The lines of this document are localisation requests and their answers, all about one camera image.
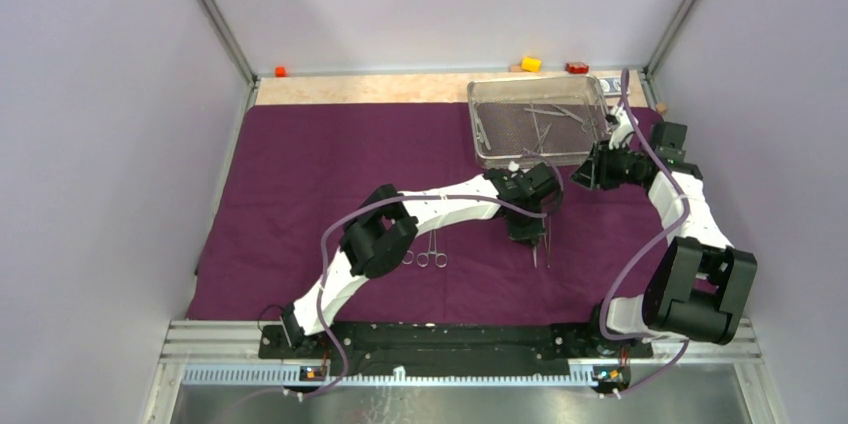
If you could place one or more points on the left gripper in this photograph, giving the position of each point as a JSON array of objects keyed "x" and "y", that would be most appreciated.
[{"x": 530, "y": 234}]

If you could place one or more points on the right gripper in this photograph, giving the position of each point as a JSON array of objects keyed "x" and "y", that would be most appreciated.
[{"x": 594, "y": 172}]

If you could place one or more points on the steel needle holder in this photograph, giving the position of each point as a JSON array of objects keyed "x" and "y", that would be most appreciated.
[{"x": 547, "y": 250}]

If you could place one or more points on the metal mesh instrument tray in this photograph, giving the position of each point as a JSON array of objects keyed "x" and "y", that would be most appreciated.
[{"x": 500, "y": 103}]

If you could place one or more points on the steel hemostat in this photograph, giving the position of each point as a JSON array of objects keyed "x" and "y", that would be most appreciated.
[{"x": 433, "y": 255}]

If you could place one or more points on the blue playing card deck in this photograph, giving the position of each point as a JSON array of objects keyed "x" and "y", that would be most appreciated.
[{"x": 610, "y": 86}]

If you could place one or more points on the steel forceps clamp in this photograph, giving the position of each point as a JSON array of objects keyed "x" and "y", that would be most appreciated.
[{"x": 409, "y": 258}]

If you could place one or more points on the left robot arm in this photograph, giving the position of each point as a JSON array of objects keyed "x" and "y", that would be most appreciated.
[{"x": 374, "y": 240}]

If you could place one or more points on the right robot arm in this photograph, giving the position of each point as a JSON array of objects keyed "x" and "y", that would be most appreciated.
[{"x": 701, "y": 285}]

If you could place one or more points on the red small block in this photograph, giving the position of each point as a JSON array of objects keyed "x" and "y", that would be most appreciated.
[{"x": 577, "y": 67}]

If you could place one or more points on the yellow small block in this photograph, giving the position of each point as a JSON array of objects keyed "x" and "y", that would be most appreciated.
[{"x": 530, "y": 64}]

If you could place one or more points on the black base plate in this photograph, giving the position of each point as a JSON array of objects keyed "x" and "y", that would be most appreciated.
[{"x": 429, "y": 350}]

